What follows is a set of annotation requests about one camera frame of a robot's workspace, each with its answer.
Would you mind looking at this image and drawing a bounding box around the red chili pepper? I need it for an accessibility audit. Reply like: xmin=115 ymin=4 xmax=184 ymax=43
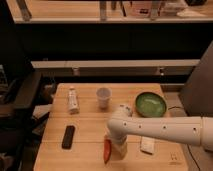
xmin=103 ymin=138 xmax=111 ymax=164

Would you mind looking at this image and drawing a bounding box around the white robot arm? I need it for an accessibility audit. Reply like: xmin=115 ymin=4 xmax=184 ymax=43
xmin=103 ymin=104 xmax=213 ymax=161

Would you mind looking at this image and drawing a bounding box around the green ceramic plate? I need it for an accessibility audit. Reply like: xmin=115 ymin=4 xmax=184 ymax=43
xmin=135 ymin=92 xmax=167 ymax=117

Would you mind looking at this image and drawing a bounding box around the black remote control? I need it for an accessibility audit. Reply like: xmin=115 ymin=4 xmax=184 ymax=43
xmin=62 ymin=125 xmax=75 ymax=149

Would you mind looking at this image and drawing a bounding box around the white tube bottle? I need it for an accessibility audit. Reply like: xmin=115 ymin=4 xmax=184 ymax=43
xmin=68 ymin=87 xmax=79 ymax=114

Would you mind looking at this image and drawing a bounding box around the long wooden bench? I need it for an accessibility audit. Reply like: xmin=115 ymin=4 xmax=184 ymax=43
xmin=32 ymin=59 xmax=199 ymax=76

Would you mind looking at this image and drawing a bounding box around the dark chair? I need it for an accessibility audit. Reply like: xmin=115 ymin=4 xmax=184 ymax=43
xmin=0 ymin=68 xmax=54 ymax=171

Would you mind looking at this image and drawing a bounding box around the black cable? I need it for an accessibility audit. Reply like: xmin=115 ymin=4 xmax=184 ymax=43
xmin=168 ymin=105 xmax=202 ymax=171

